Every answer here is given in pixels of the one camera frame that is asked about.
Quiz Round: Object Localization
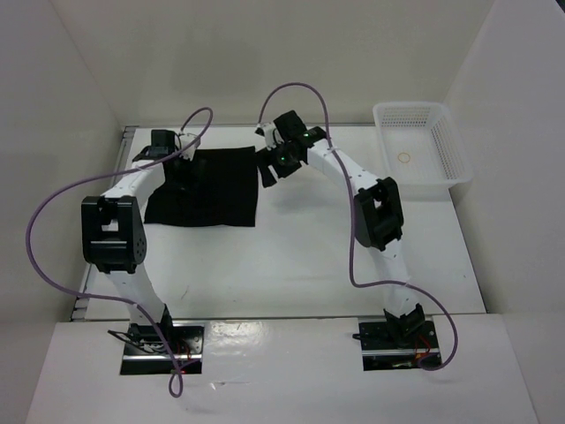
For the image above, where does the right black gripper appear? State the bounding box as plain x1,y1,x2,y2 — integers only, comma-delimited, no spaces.
252,140,302,189

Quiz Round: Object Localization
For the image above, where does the black skirt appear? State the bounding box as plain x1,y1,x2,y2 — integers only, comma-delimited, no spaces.
145,147,259,228

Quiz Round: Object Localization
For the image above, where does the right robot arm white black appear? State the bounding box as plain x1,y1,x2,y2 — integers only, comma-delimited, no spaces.
255,110,425,347

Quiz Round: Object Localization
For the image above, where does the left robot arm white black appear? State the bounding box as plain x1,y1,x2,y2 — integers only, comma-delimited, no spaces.
80,130,200,353

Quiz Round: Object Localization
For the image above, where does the white plastic perforated basket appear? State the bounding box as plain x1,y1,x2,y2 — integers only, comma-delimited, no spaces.
373,102,473,200

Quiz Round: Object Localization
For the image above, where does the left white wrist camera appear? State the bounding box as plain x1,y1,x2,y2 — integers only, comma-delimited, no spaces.
177,132,200,162

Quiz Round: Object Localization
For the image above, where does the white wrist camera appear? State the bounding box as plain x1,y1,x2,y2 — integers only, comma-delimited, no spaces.
255,123,284,150
177,132,200,162

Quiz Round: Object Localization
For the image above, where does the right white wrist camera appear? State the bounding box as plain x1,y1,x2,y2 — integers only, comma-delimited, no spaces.
255,123,284,150

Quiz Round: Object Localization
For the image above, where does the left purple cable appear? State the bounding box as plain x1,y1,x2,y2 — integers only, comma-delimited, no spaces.
25,107,214,398

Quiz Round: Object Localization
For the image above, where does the purple cable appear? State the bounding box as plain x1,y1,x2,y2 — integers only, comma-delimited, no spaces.
258,81,459,371
25,107,214,398

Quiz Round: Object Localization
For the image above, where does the orange ring basket mark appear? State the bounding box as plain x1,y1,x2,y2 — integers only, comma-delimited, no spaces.
397,152,411,163

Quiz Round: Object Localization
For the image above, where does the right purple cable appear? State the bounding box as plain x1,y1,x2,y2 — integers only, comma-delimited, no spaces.
258,81,459,371

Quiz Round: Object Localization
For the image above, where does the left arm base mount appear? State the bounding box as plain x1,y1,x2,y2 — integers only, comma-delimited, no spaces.
108,324,204,375

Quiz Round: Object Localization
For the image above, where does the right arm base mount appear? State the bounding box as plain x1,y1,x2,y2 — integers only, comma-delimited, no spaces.
352,319,442,371

